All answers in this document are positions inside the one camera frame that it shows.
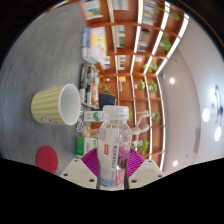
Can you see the flat round red coaster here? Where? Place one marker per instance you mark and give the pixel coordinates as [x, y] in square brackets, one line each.
[46, 159]

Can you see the wooden wall shelf unit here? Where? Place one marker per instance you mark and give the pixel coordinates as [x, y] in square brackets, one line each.
[126, 50]

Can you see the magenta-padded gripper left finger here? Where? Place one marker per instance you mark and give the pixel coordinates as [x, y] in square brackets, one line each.
[78, 173]

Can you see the flat dark magazine stack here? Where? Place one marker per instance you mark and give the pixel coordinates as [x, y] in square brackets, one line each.
[88, 85]

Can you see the dark chair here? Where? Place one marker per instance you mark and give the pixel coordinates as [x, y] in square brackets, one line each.
[106, 100]

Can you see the tall green white carton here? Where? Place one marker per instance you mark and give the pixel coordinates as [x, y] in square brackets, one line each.
[91, 116]

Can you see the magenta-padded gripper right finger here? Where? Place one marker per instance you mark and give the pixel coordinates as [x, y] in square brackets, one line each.
[146, 173]

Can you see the clear plastic water bottle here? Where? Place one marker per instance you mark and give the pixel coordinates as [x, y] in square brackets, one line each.
[114, 146]

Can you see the yellow striped white cup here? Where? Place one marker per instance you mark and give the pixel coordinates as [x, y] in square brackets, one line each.
[50, 105]

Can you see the recessed ceiling light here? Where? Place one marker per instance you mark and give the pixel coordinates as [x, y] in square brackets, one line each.
[175, 163]
[172, 80]

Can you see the branched ceiling lamp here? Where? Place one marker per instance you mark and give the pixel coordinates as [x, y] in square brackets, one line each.
[206, 115]

